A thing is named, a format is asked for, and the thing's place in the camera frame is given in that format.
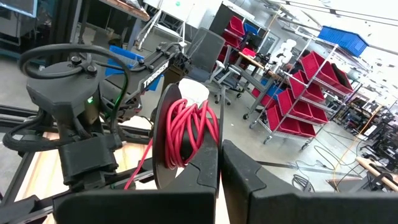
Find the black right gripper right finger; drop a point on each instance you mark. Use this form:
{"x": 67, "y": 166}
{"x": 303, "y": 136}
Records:
{"x": 280, "y": 208}

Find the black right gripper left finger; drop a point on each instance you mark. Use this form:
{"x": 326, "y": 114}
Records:
{"x": 174, "y": 205}

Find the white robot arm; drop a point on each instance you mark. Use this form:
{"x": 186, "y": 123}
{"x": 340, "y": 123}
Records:
{"x": 284, "y": 51}

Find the blue plastic crate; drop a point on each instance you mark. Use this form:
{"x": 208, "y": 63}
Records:
{"x": 124, "y": 54}

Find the red shelf bin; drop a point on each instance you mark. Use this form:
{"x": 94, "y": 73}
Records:
{"x": 317, "y": 67}
{"x": 303, "y": 88}
{"x": 292, "y": 104}
{"x": 281, "y": 121}

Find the wooden pole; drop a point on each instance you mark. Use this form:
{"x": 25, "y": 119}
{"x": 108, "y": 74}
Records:
{"x": 379, "y": 174}

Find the metal shelf rack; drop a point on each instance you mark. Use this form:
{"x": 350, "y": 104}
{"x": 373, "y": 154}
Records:
{"x": 298, "y": 102}

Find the grey office chair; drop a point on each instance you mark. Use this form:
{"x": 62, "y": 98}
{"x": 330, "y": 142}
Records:
{"x": 205, "y": 49}

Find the blue plastic bin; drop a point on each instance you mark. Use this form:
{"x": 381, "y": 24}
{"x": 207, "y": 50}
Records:
{"x": 342, "y": 39}

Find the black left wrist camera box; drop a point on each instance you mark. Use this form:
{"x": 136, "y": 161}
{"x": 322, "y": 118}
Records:
{"x": 87, "y": 158}

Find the black aluminium table frame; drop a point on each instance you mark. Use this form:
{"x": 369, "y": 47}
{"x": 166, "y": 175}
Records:
{"x": 18, "y": 174}

